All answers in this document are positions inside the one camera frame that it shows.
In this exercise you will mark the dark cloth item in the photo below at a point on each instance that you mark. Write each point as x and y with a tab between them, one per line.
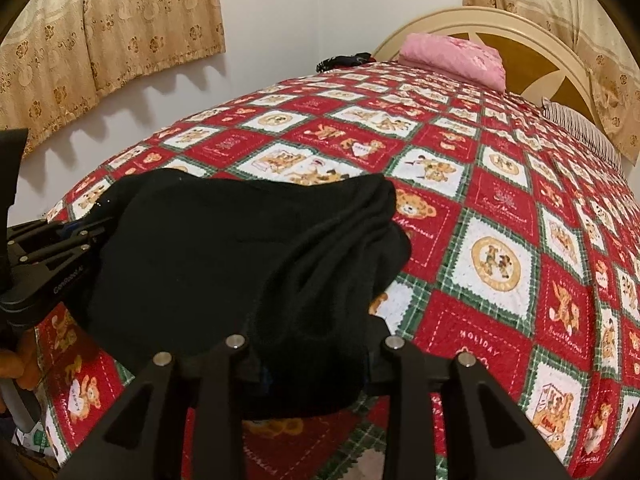
345	61

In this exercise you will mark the wide beige patterned curtain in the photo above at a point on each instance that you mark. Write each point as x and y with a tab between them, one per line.
100	25

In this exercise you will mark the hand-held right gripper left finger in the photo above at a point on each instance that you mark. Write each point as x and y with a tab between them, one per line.
235	365

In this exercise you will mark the pink pillow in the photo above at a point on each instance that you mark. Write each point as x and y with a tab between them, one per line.
450	57

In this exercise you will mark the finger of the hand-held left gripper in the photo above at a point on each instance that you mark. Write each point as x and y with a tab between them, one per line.
60	230
55	252

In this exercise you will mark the cream wooden headboard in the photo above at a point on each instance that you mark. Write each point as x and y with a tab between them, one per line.
540	60

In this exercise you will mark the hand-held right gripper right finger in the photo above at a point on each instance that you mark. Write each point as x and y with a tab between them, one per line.
382	342

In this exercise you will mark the person's left hand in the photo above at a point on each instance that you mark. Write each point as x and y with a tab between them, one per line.
20	360

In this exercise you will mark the black pants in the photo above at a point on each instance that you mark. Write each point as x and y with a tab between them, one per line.
225	270

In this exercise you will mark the red checked printed bedspread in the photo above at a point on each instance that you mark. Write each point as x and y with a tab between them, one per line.
500	210

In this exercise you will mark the narrow beige patterned curtain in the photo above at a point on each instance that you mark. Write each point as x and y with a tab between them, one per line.
590	20

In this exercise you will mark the striped pillow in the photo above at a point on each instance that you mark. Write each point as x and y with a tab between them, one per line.
585	132

